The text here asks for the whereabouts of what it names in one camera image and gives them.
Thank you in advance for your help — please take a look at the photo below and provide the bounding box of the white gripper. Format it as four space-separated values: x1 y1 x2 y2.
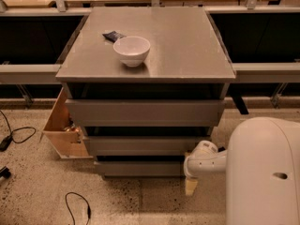
184 141 227 196

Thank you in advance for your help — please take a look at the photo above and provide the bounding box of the grey bottom drawer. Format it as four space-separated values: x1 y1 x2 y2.
94 161 184 177

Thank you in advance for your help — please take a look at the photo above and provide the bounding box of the grey drawer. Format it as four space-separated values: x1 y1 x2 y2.
94 161 184 177
66 99 224 127
83 136 209 156

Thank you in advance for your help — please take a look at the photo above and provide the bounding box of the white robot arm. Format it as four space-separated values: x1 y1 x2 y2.
184 117 300 225

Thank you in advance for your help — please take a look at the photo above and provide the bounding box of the grey middle drawer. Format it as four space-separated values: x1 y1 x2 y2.
83 136 209 156

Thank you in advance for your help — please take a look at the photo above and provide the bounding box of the grey drawer cabinet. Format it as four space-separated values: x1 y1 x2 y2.
56 7 235 164

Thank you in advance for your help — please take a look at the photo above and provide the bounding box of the grey top drawer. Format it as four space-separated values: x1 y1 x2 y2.
66 99 224 127

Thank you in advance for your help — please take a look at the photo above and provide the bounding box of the wooden box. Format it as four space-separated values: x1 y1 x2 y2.
43 90 91 158

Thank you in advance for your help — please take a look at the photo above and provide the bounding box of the white ceramic bowl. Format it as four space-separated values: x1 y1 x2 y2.
113 36 151 67

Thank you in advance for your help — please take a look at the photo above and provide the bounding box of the dark blue snack packet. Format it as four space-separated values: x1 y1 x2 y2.
103 31 125 42

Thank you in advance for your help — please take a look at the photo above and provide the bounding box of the black object left edge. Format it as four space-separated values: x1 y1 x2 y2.
0 166 11 179

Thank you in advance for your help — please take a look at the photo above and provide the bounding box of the black cable loop front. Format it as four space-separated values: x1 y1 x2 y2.
64 191 92 225

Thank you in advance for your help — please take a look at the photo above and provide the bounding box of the grey metal rail frame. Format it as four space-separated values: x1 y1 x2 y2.
0 0 300 116

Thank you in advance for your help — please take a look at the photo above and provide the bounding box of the black adapter cable left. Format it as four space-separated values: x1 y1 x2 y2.
0 110 38 152

